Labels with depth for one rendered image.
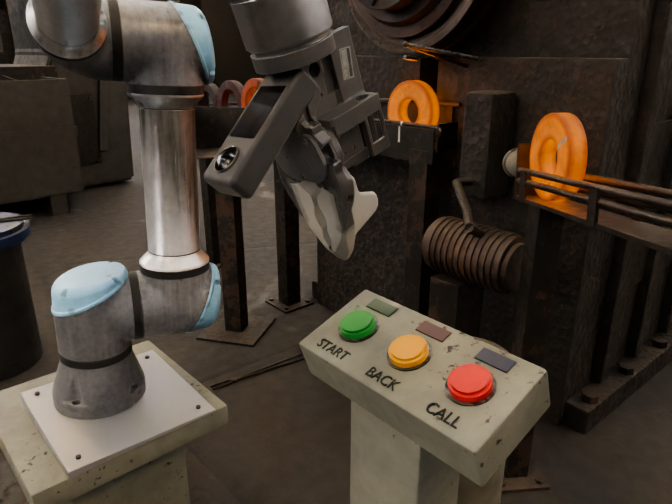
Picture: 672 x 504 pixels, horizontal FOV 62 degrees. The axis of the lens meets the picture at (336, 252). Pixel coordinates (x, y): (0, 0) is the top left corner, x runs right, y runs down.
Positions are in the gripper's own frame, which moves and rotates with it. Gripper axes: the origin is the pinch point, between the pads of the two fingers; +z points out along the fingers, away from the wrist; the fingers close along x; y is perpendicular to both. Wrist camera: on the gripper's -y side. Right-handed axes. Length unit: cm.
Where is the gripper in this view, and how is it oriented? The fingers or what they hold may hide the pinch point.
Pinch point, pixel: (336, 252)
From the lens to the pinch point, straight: 56.0
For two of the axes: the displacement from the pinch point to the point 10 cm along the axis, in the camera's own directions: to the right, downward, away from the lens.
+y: 7.0, -5.3, 4.7
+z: 2.6, 8.1, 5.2
